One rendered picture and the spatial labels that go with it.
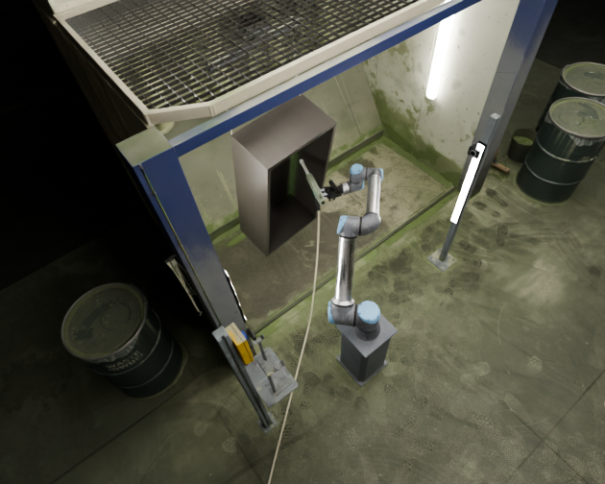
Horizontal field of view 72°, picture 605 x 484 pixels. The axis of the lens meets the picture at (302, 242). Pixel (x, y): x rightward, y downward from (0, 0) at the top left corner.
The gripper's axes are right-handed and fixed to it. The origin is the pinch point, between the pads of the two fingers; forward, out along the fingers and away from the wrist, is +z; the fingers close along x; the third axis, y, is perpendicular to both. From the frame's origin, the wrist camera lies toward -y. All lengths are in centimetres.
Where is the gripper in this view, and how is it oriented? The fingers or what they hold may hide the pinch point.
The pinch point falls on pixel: (316, 194)
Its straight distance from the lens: 305.8
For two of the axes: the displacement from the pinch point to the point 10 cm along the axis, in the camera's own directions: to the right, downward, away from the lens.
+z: -9.4, 2.9, -1.7
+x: -3.4, -7.4, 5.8
